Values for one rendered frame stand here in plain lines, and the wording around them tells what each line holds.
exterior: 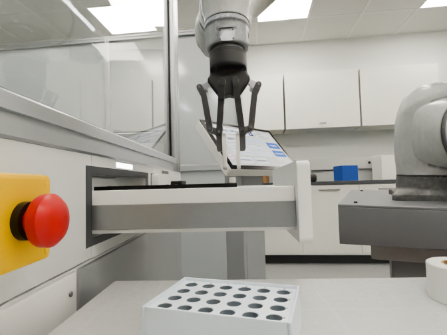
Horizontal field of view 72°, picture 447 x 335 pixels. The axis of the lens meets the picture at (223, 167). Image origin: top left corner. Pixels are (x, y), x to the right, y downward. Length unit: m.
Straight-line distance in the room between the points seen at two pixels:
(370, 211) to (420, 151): 0.20
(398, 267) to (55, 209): 0.74
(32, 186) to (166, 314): 0.15
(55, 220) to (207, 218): 0.23
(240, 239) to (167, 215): 1.07
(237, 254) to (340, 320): 1.19
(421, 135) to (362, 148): 3.58
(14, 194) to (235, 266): 1.34
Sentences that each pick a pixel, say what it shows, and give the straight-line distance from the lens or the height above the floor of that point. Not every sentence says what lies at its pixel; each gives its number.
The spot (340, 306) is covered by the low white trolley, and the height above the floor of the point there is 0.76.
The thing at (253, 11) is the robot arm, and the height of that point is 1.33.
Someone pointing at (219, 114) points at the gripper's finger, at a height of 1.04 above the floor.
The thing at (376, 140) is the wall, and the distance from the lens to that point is 4.47.
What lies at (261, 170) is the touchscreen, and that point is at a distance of 1.40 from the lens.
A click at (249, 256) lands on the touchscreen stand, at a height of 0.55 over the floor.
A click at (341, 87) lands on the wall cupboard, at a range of 4.11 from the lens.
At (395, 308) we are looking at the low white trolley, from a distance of 0.41.
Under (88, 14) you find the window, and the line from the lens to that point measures 0.57.
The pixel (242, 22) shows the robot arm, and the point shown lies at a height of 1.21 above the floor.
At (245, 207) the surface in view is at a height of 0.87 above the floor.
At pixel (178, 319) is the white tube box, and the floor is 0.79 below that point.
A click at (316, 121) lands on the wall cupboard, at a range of 3.95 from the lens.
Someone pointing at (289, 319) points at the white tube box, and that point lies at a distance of 0.26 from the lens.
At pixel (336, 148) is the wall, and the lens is 4.32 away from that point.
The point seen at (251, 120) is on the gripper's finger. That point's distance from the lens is 0.61.
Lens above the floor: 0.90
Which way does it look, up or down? 3 degrees up
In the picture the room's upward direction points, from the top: 1 degrees counter-clockwise
